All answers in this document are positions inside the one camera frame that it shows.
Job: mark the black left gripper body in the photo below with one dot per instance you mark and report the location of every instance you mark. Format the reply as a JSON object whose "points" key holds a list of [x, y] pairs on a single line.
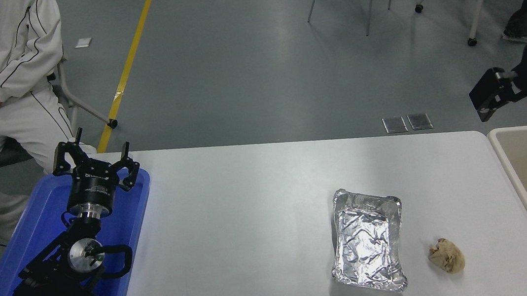
{"points": [[92, 190]]}

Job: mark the silver foil tray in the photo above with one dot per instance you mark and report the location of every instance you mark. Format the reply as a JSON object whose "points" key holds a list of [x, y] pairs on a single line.
{"points": [[366, 243]]}

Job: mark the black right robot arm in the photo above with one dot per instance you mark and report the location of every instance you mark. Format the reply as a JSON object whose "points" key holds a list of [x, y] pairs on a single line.
{"points": [[490, 92]]}

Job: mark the metal floor plate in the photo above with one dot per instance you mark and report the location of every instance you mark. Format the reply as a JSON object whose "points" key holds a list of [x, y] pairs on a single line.
{"points": [[395, 125], [420, 121]]}

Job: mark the blue plastic tray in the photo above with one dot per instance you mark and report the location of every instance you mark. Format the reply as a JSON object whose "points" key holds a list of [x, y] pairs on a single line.
{"points": [[39, 223]]}

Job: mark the seated person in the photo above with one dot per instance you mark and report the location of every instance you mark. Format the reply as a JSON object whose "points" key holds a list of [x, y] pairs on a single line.
{"points": [[8, 43]]}

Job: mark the white frame caster chair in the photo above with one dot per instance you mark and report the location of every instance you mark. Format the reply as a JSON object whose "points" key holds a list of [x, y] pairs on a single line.
{"points": [[85, 108]]}

